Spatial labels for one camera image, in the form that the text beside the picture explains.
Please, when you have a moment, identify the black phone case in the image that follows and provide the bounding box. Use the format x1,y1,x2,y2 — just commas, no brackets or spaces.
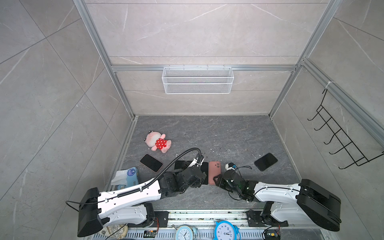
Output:
174,161,192,170

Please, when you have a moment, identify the red phone case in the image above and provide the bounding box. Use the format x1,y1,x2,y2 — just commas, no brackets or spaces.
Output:
208,161,221,185

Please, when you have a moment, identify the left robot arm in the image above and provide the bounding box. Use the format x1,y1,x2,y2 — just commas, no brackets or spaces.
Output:
77,165,207,238

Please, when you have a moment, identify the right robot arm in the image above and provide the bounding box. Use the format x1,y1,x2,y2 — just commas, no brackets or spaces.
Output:
213,170,342,232

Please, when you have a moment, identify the blue alarm clock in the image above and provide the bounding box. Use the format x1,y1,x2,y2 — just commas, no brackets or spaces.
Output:
214,221,239,240

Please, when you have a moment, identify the pink plush toy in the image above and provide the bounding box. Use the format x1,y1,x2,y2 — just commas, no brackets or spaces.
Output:
145,131,172,154

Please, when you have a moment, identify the white alarm clock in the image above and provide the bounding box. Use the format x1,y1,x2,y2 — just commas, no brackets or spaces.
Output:
175,226,195,240

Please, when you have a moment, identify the blue wet wipes pack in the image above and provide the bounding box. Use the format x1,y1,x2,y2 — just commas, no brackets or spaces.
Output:
111,167,139,190

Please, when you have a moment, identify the crumpled patterned cloth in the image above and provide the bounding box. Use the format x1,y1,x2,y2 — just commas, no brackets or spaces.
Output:
99,224,129,240

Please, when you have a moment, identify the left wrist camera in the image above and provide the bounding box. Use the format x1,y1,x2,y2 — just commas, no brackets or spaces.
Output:
188,155,204,168

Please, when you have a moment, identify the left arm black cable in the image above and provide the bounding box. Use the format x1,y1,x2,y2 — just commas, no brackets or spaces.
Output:
140,147,202,191

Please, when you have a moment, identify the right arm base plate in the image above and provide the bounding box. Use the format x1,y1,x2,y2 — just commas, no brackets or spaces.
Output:
245,210,289,227

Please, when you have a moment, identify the dark phone near left wall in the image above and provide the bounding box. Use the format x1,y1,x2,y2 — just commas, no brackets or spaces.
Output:
140,154,163,173

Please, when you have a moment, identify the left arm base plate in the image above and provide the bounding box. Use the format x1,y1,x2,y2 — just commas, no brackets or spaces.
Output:
145,211,170,228

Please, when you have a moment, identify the white wire basket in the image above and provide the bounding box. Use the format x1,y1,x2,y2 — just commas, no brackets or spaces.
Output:
162,67,235,95

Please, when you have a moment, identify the black wall hook rack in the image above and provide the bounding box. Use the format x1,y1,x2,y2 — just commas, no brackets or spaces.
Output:
307,89,384,170

